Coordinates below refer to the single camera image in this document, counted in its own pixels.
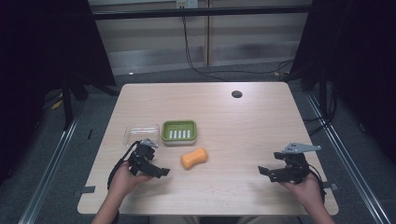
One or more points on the grey tape strip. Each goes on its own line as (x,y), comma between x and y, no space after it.
(330,186)
(84,191)

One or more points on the person's left hand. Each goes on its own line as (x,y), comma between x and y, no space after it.
(126,180)

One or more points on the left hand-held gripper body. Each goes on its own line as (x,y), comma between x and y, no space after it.
(142,154)

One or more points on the black horizontal bar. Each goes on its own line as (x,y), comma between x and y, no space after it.
(199,12)

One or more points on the clear plastic lid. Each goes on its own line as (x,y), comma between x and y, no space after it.
(137,133)

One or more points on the orange soap bar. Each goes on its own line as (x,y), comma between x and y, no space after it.
(194,158)

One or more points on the person's right hand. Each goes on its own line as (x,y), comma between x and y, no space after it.
(306,193)

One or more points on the green soap dish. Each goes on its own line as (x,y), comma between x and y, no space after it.
(179,133)

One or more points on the white wall socket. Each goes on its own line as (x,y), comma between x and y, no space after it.
(186,3)

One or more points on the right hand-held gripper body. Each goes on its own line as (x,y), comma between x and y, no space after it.
(294,163)

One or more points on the metal floor rail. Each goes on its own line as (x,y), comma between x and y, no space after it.
(345,161)
(49,174)

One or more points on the black stand leg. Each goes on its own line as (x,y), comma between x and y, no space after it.
(67,105)

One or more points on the black curtain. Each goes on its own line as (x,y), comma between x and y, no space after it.
(46,46)
(358,62)

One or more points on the black table grommet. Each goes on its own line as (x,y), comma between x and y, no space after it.
(237,94)

